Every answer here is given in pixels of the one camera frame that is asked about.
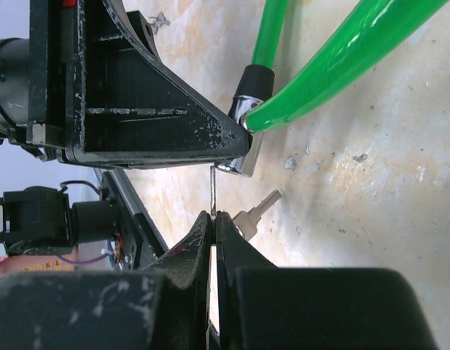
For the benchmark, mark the green cable lock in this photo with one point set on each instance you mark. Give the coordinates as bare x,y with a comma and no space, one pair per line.
371,31

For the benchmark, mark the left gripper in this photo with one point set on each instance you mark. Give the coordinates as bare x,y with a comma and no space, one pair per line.
87,87

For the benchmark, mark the small silver key pair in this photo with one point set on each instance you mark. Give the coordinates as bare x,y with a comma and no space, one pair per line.
245,221

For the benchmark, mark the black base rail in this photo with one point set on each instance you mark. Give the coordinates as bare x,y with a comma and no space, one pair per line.
138,243

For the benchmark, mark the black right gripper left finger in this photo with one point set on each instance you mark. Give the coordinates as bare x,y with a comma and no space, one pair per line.
163,306

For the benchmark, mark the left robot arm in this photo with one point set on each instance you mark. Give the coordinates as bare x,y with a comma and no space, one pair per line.
88,88

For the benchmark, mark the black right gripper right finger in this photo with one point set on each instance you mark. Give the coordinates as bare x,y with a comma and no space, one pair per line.
262,306

